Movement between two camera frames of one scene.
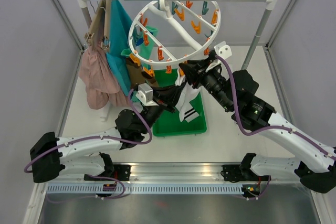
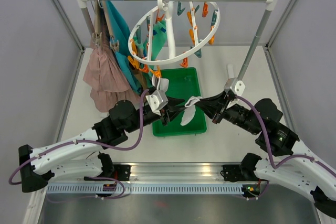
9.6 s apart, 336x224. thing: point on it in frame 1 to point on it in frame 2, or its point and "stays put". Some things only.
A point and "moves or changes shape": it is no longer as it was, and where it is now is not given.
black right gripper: (192, 71) to (208, 105)
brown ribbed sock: (135, 73) moves or changes shape
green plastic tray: (168, 123) stays put
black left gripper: (168, 96) to (170, 112)
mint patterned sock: (145, 36) to (159, 33)
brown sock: (148, 77) to (140, 78)
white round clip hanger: (174, 28) moves or changes shape
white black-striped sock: (185, 110) to (160, 84)
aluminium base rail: (177, 173) stays put
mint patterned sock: (135, 95) to (140, 48)
